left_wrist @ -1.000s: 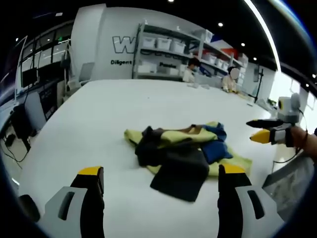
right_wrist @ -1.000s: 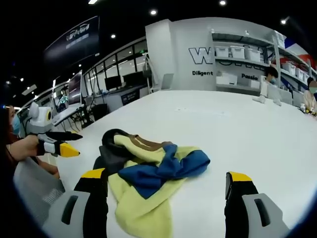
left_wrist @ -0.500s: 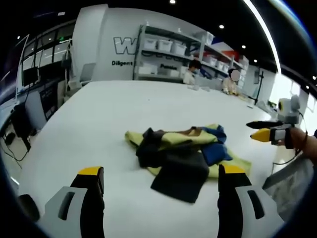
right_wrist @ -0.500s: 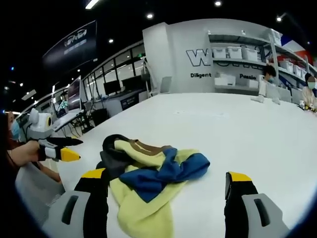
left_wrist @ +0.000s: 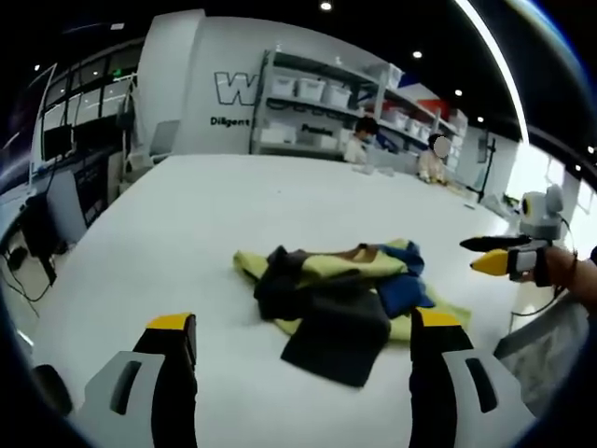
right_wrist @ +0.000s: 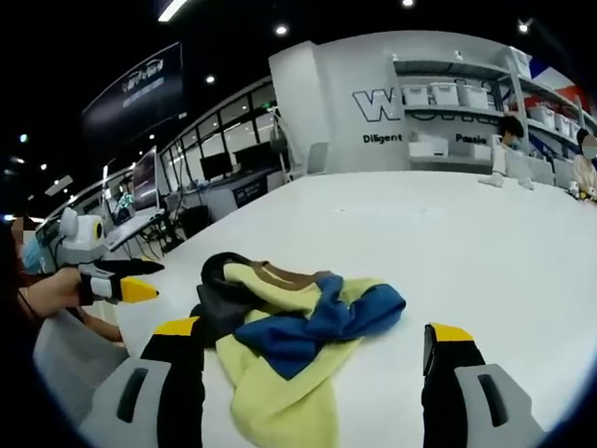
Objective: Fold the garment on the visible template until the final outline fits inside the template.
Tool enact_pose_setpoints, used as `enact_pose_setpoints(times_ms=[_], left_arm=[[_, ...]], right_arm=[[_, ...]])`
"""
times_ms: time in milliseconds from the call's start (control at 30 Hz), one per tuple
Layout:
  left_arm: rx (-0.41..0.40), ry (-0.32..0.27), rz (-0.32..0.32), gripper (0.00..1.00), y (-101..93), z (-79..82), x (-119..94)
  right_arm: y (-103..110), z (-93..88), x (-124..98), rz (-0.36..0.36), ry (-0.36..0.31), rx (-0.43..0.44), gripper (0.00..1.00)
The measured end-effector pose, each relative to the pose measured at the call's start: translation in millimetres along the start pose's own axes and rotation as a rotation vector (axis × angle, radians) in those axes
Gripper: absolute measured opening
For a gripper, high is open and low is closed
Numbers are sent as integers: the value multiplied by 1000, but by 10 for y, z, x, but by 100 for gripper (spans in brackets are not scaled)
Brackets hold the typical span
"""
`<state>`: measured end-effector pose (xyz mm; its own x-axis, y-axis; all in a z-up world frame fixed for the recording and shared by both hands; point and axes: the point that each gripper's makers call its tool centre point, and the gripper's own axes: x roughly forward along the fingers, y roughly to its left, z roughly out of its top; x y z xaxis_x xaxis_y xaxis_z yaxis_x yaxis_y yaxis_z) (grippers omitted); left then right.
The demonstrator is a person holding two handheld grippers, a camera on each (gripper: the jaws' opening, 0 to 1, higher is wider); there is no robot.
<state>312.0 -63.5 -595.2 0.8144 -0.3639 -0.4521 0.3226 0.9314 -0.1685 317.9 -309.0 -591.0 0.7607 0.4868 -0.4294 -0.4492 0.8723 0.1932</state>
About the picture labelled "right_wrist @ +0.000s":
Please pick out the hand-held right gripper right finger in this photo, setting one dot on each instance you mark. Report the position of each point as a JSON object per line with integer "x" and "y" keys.
{"x": 471, "y": 401}

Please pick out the row of white storage boxes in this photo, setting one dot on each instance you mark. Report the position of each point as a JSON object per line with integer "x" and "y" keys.
{"x": 448, "y": 95}

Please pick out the person's left hand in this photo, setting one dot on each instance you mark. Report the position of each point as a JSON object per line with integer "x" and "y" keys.
{"x": 63, "y": 291}

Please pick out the large upright monitor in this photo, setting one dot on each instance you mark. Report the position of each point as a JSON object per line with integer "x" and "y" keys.
{"x": 145, "y": 179}

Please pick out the blue face mask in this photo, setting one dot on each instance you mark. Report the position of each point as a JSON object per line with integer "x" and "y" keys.
{"x": 32, "y": 256}

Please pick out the white cardboard box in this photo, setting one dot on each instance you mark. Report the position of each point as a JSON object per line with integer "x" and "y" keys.
{"x": 428, "y": 148}

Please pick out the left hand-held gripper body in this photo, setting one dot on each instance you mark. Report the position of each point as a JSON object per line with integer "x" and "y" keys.
{"x": 79, "y": 245}

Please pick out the black computer monitor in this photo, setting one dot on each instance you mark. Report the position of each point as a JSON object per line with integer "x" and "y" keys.
{"x": 217, "y": 167}

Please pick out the grey metal shelf unit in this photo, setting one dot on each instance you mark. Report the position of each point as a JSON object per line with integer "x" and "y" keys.
{"x": 485, "y": 107}

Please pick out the yellow and blue garment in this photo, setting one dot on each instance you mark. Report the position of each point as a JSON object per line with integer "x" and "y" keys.
{"x": 284, "y": 336}

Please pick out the white plastic container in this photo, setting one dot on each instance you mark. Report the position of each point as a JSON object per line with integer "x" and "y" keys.
{"x": 74, "y": 364}

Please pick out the white folding table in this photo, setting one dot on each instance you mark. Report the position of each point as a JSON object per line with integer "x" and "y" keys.
{"x": 133, "y": 226}

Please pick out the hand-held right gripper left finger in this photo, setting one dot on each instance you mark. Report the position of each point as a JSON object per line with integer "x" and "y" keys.
{"x": 149, "y": 401}

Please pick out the dark hanging banner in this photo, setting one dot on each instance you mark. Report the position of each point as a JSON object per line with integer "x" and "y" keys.
{"x": 135, "y": 86}

